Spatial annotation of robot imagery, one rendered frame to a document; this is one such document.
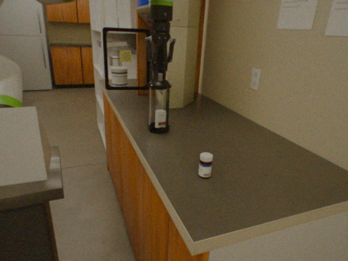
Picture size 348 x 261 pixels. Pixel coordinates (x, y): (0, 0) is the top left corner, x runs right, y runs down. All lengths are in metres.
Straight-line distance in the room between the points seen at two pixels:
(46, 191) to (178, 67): 1.03
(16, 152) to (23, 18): 5.59
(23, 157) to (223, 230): 0.60
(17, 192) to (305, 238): 0.85
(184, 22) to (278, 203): 1.10
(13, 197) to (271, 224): 0.71
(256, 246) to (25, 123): 0.72
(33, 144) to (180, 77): 0.99
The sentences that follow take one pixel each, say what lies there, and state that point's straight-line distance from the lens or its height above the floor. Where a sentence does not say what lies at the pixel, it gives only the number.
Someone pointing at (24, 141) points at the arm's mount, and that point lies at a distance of 0.86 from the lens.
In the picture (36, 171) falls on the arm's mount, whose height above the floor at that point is 0.97.
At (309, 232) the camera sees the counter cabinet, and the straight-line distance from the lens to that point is 0.91.
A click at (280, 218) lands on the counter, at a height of 0.94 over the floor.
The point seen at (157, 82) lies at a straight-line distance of 1.15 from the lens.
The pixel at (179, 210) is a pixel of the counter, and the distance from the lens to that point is 0.74.
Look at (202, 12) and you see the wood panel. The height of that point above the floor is 1.52.
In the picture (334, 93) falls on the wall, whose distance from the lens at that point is 1.20.
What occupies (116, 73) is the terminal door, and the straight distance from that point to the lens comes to 1.83.
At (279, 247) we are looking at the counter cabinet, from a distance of 0.85.
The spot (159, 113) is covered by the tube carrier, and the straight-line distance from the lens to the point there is 1.18.
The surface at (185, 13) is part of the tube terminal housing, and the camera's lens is 1.57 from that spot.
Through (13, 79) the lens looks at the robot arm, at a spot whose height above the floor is 1.22.
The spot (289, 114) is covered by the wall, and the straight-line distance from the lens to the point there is 1.36.
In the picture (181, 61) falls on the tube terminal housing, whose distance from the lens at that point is 1.58.
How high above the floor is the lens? 1.40
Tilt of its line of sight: 22 degrees down
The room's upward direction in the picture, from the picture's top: 3 degrees clockwise
